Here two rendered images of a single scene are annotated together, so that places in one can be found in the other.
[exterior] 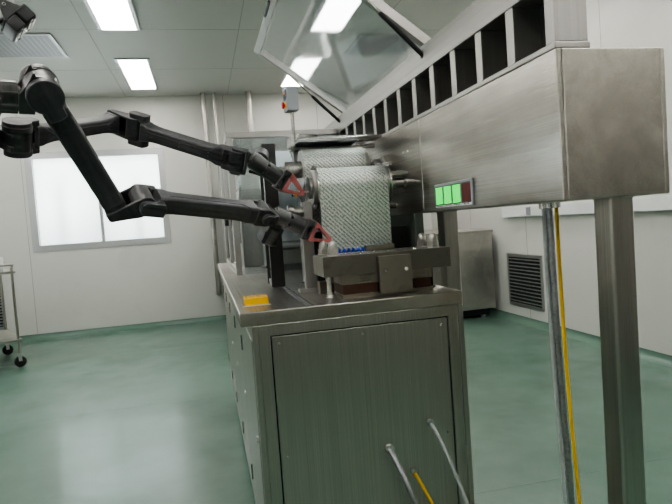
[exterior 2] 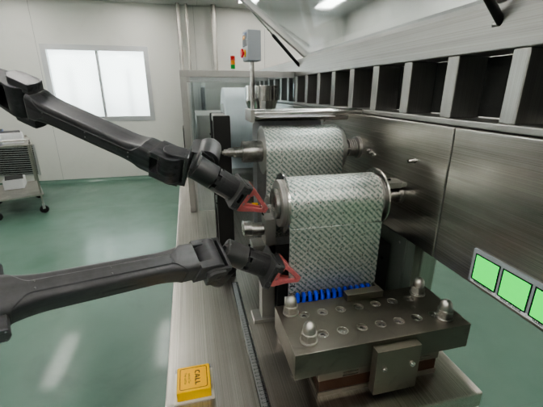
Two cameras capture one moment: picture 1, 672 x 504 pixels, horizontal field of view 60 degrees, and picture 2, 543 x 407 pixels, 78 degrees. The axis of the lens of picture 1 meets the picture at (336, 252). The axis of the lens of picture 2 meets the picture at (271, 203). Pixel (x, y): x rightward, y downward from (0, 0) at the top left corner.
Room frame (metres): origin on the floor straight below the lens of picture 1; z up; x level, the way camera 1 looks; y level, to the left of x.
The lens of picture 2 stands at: (1.18, 0.09, 1.51)
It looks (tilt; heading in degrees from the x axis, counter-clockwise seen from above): 19 degrees down; 359
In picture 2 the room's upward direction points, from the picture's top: straight up
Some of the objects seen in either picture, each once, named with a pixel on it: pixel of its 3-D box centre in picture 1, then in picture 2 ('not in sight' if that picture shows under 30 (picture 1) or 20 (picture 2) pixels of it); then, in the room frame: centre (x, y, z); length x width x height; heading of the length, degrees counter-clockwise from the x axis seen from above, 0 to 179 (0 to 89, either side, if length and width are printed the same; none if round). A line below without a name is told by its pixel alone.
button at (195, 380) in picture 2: (255, 300); (194, 381); (1.75, 0.25, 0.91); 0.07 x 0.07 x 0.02; 13
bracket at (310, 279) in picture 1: (304, 247); (262, 270); (1.98, 0.11, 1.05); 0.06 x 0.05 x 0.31; 103
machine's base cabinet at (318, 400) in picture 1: (300, 364); not in sight; (2.89, 0.22, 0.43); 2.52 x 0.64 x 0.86; 13
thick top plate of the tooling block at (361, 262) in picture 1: (380, 260); (368, 325); (1.82, -0.14, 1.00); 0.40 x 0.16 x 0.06; 103
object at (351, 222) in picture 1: (356, 225); (334, 259); (1.92, -0.07, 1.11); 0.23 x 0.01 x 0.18; 103
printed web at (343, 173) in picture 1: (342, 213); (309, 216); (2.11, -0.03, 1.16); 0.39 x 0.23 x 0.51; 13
